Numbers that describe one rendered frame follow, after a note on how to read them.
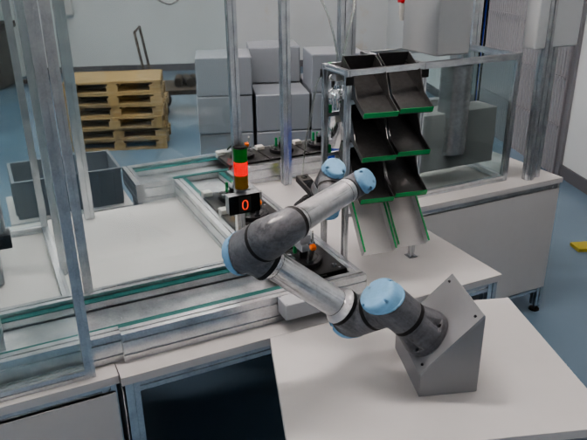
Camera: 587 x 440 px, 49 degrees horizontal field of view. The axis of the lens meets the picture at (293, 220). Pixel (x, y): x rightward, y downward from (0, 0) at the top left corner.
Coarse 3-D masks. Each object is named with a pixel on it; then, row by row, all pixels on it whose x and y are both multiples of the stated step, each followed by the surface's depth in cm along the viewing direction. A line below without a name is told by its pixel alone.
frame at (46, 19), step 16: (48, 0) 186; (48, 16) 187; (48, 32) 189; (48, 48) 190; (48, 64) 192; (64, 112) 198; (64, 128) 200; (64, 144) 202; (64, 160) 203; (80, 208) 211; (80, 224) 213; (80, 240) 216; (80, 256) 217; (80, 272) 222
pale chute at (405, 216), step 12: (396, 204) 255; (408, 204) 256; (396, 216) 253; (408, 216) 254; (420, 216) 251; (396, 228) 251; (408, 228) 252; (420, 228) 253; (396, 240) 246; (408, 240) 250; (420, 240) 251
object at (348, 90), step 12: (324, 72) 240; (348, 72) 225; (360, 72) 228; (372, 72) 229; (324, 84) 242; (324, 96) 244; (348, 96) 228; (324, 108) 246; (348, 108) 230; (324, 120) 247; (348, 120) 232; (420, 120) 246; (324, 132) 249; (348, 132) 234; (324, 144) 251; (348, 144) 236; (324, 156) 253; (348, 156) 238; (420, 156) 252; (348, 168) 239; (348, 216) 247; (324, 228) 266; (348, 228) 249; (324, 240) 268; (408, 252) 270
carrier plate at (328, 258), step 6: (318, 246) 254; (324, 252) 248; (324, 258) 244; (330, 258) 244; (324, 264) 240; (330, 264) 240; (312, 270) 235; (318, 270) 235; (324, 270) 235; (330, 270) 235; (336, 270) 235; (342, 270) 236; (330, 276) 234
